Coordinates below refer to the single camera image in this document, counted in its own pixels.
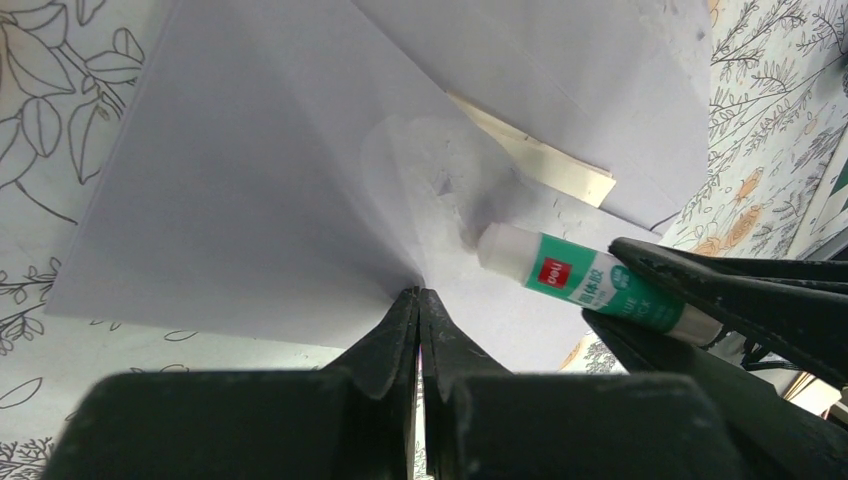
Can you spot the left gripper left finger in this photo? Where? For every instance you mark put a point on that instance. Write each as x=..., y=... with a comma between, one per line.
x=351, y=419

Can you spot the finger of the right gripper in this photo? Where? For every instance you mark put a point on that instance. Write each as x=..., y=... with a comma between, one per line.
x=794, y=308
x=776, y=439

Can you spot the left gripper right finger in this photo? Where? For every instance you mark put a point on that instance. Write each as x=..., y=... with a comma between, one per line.
x=484, y=422

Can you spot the small green white bottle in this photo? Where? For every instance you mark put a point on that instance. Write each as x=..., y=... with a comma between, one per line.
x=592, y=280

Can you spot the green white chessboard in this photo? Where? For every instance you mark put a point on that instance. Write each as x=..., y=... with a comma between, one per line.
x=826, y=216

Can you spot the floral table mat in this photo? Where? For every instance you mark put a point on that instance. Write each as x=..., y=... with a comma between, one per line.
x=777, y=112

